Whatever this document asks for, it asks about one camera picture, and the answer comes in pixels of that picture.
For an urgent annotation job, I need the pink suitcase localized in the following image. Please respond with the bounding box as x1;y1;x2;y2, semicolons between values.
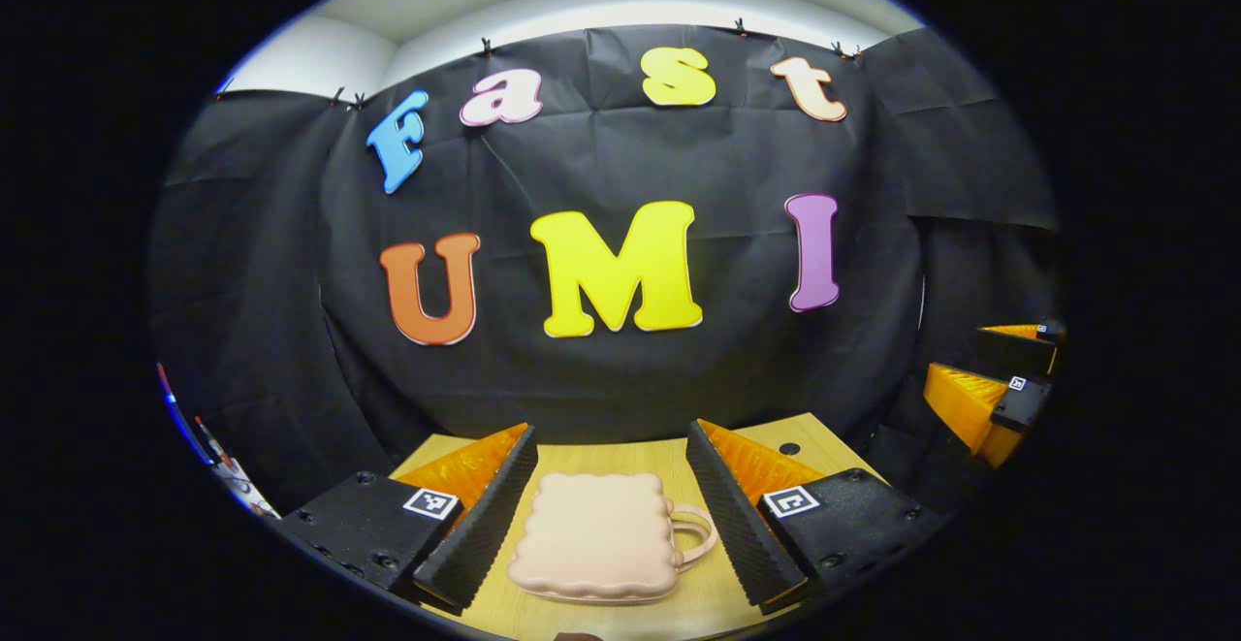
506;470;720;606

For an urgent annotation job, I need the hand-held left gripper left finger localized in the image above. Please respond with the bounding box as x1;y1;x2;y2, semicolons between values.
276;422;540;615

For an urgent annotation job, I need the black backdrop cloth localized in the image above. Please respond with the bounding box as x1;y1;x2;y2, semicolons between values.
145;25;1063;516

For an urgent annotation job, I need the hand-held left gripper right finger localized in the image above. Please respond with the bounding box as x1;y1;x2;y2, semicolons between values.
684;418;956;618

